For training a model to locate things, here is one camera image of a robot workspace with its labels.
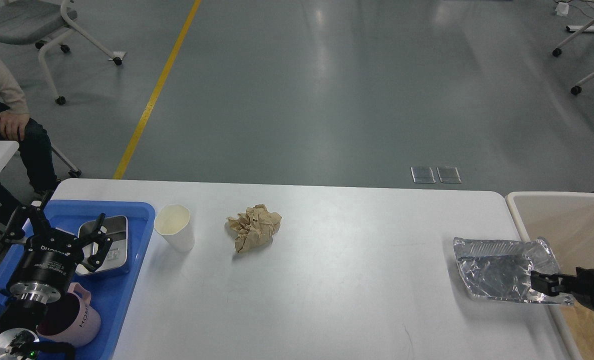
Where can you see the floor outlet plate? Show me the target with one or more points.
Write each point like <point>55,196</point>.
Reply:
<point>422,175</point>
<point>449,174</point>

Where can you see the floor outlet plate left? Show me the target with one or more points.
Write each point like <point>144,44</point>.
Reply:
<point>422,175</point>

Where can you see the floor outlet plate right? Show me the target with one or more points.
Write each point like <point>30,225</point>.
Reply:
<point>449,174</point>

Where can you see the white paper cup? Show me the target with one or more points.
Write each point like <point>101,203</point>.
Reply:
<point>173,223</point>

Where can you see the pink ribbed mug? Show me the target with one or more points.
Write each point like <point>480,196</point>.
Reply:
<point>71,319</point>

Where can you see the person's hand on knee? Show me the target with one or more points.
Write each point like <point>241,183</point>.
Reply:
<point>13,125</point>

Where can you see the person in dark jeans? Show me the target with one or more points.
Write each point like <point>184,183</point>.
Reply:
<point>36,149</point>

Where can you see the grey office chair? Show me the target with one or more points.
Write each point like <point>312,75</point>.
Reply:
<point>45,25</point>

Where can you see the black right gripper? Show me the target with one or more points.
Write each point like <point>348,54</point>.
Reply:
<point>554,288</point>

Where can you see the stainless steel rectangular container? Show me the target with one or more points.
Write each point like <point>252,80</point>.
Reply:
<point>116,262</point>

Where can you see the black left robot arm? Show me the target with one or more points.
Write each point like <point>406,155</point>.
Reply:
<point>19,338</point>

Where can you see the beige plastic bin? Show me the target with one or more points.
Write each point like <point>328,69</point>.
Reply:
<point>566,221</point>

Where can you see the aluminium foil tray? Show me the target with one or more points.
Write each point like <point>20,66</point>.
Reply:
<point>500,269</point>

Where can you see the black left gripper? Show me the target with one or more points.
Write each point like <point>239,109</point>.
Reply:
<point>46,265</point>

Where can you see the brown paper in bin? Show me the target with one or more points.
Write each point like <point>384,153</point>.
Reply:
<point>580,322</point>

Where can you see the brown paper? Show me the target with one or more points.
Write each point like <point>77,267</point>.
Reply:
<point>580,322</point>
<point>254,227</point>

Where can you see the blue plastic tray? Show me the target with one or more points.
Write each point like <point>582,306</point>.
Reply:
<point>111,294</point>

